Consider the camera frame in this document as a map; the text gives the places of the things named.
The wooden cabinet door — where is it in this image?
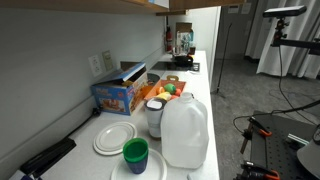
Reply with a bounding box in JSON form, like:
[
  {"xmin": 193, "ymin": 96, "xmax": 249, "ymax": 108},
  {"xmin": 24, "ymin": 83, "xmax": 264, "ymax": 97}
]
[{"xmin": 169, "ymin": 0, "xmax": 248, "ymax": 11}]

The wooden overhead cabinet body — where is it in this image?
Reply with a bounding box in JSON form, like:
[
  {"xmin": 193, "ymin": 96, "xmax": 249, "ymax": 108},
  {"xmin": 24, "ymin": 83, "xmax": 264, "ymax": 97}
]
[{"xmin": 0, "ymin": 0, "xmax": 190, "ymax": 17}]

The red checkered cardboard box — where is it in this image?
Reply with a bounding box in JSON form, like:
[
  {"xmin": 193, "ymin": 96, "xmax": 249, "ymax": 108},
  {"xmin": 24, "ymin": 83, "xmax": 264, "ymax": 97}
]
[{"xmin": 143, "ymin": 74, "xmax": 187, "ymax": 102}]

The yellow toy food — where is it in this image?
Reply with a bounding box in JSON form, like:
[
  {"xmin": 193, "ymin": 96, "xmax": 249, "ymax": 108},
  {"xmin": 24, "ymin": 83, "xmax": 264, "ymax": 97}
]
[{"xmin": 156, "ymin": 91, "xmax": 172, "ymax": 101}]

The green toy fruit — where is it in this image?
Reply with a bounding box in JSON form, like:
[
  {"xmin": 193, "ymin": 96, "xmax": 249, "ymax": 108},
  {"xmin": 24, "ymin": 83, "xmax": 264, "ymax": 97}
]
[{"xmin": 163, "ymin": 82, "xmax": 177, "ymax": 95}]

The dark grey plate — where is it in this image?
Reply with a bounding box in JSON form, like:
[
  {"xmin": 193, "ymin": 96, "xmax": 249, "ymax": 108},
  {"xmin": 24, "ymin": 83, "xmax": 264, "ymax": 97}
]
[{"xmin": 146, "ymin": 72, "xmax": 162, "ymax": 86}]

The white tumbler with lid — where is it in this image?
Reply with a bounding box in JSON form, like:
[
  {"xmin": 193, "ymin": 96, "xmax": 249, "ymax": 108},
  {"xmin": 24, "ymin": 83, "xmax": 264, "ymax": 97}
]
[{"xmin": 144, "ymin": 97, "xmax": 168, "ymax": 139}]

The blue play food carton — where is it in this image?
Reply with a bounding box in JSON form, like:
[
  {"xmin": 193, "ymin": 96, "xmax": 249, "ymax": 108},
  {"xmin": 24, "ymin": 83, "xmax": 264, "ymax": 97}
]
[{"xmin": 90, "ymin": 61, "xmax": 150, "ymax": 117}]

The translucent plastic milk jug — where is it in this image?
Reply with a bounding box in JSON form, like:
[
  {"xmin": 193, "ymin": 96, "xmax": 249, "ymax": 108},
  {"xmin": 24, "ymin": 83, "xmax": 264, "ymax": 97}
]
[{"xmin": 160, "ymin": 91, "xmax": 210, "ymax": 170}]

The red fire extinguisher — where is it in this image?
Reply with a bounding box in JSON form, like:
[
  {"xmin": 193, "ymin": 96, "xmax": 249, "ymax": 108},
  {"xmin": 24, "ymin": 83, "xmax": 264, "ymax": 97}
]
[{"xmin": 165, "ymin": 25, "xmax": 174, "ymax": 53}]

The green plastic cup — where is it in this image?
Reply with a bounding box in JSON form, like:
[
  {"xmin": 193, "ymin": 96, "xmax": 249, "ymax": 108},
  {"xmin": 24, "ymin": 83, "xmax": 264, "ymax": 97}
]
[{"xmin": 122, "ymin": 137, "xmax": 150, "ymax": 164}]

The white round plate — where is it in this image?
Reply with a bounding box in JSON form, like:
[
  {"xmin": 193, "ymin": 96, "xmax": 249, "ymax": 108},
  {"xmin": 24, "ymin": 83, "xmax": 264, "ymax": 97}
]
[
  {"xmin": 110, "ymin": 147, "xmax": 169, "ymax": 180},
  {"xmin": 92, "ymin": 120, "xmax": 138, "ymax": 157}
]

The brown cardboard box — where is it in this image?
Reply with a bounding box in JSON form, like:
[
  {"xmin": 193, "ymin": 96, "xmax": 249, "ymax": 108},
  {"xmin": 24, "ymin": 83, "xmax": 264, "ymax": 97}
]
[{"xmin": 175, "ymin": 21, "xmax": 194, "ymax": 35}]

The thin black stand pole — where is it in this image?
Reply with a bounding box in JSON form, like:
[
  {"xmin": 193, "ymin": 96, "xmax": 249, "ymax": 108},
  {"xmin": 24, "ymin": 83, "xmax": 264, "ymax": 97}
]
[{"xmin": 215, "ymin": 22, "xmax": 235, "ymax": 98}]

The blue plastic cup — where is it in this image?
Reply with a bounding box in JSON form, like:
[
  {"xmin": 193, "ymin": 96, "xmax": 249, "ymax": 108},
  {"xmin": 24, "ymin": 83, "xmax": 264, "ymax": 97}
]
[{"xmin": 124, "ymin": 154, "xmax": 149, "ymax": 175}]

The long black flat device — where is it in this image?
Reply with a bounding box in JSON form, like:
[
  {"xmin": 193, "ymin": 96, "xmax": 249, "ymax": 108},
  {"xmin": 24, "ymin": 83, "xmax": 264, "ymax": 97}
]
[{"xmin": 19, "ymin": 137, "xmax": 78, "ymax": 179}]

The white curtain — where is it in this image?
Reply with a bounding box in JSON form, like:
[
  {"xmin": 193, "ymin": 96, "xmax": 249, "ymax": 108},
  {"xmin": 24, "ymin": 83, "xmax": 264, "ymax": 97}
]
[{"xmin": 244, "ymin": 0, "xmax": 320, "ymax": 80}]

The white wall outlet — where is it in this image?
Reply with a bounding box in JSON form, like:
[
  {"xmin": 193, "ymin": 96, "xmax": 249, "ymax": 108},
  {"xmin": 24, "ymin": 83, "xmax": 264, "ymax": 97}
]
[{"xmin": 87, "ymin": 54, "xmax": 104, "ymax": 78}]

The thin black adapter cable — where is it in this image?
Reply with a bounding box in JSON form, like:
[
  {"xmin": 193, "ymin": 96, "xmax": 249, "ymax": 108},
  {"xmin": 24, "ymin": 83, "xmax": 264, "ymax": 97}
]
[{"xmin": 65, "ymin": 112, "xmax": 97, "ymax": 139}]

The orange handled clamp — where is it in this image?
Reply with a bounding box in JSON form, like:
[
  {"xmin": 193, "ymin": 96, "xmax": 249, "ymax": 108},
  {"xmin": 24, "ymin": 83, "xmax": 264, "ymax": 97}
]
[
  {"xmin": 239, "ymin": 116, "xmax": 273, "ymax": 155},
  {"xmin": 234, "ymin": 160, "xmax": 281, "ymax": 180}
]

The thin black camera cable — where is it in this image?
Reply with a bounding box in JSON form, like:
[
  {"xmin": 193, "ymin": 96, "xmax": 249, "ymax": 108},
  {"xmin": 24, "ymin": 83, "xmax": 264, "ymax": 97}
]
[{"xmin": 277, "ymin": 46, "xmax": 320, "ymax": 126}]

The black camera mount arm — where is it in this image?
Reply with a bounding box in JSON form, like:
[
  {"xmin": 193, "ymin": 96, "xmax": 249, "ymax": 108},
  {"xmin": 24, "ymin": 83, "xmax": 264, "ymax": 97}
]
[{"xmin": 270, "ymin": 17, "xmax": 320, "ymax": 56}]

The black stereo camera bar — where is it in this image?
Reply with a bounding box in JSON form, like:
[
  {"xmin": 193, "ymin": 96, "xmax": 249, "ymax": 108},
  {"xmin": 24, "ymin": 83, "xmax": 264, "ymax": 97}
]
[{"xmin": 262, "ymin": 4, "xmax": 308, "ymax": 19}]

